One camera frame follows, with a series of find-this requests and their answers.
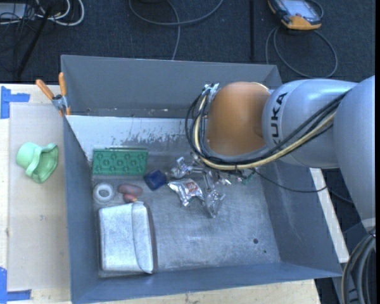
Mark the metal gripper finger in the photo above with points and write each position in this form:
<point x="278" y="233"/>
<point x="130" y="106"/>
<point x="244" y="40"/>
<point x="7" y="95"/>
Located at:
<point x="219" y="199"/>
<point x="210" y="208"/>

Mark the grey metal bin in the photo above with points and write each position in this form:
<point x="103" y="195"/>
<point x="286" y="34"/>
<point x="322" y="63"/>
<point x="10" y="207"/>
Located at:
<point x="209" y="233"/>

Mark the silver foil packet red print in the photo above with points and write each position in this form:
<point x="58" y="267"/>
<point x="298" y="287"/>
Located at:
<point x="187" y="191"/>

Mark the crumpled silver foil wrapper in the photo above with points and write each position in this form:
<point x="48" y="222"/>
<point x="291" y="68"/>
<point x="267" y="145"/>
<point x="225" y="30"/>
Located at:
<point x="181" y="169"/>

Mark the dark blue small block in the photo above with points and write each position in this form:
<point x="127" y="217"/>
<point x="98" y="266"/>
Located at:
<point x="155" y="180"/>

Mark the red-brown toy food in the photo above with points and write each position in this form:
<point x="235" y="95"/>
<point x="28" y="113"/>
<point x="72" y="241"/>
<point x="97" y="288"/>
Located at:
<point x="130" y="189"/>

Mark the white rectangular box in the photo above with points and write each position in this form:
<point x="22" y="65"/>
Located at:
<point x="120" y="236"/>

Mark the dark green flat block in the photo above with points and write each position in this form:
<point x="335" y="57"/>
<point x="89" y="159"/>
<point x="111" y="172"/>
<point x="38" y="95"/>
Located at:
<point x="120" y="162"/>

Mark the pale green plastic cup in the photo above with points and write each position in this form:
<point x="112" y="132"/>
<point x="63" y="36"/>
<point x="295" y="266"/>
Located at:
<point x="38" y="161"/>

